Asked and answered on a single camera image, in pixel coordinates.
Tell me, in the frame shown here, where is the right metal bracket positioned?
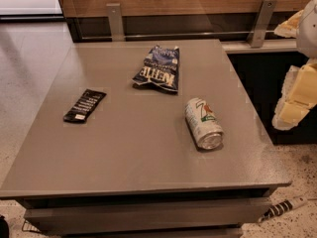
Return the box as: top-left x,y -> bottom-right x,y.
247,0 -> 277,48

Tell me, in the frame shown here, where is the grey table with drawers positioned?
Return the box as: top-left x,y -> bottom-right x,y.
1,40 -> 290,238

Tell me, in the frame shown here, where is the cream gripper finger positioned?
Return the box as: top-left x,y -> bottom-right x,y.
273,10 -> 303,38
271,59 -> 317,131

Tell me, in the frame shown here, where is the black object at corner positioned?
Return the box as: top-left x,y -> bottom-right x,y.
0,215 -> 9,238

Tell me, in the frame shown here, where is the striped black white cable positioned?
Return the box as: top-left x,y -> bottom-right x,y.
258,195 -> 309,223

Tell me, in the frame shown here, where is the metal bracket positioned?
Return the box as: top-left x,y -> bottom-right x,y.
106,3 -> 125,42
247,0 -> 277,48

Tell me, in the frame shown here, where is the left metal bracket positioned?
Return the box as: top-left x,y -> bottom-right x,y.
106,3 -> 125,42

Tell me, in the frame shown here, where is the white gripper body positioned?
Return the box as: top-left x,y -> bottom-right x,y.
296,0 -> 317,59

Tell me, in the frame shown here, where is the black snack bar wrapper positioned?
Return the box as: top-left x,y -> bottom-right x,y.
63,89 -> 106,124

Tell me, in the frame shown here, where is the blue Kettle chips bag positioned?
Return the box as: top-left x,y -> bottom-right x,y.
133,45 -> 180,93

